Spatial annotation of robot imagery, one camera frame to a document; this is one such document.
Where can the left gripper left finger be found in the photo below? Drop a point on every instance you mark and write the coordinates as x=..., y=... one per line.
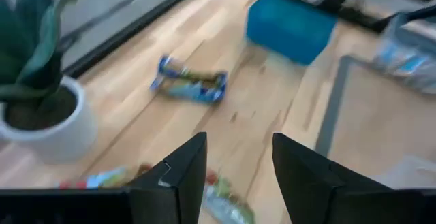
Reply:
x=177, y=183

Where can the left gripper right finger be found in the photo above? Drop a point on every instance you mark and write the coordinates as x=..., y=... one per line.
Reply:
x=306, y=190

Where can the light blue granola bar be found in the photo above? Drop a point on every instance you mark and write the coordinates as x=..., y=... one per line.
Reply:
x=391, y=52
x=413, y=65

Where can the teal plastic bin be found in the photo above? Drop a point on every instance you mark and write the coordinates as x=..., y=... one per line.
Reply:
x=289, y=26

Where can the gray bordered table mat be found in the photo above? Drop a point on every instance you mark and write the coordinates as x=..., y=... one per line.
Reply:
x=368, y=115

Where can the green plant in white pot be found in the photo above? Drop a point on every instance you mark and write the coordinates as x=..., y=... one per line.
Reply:
x=44, y=115

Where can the black table frame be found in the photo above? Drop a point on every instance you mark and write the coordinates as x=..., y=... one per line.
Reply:
x=119, y=36

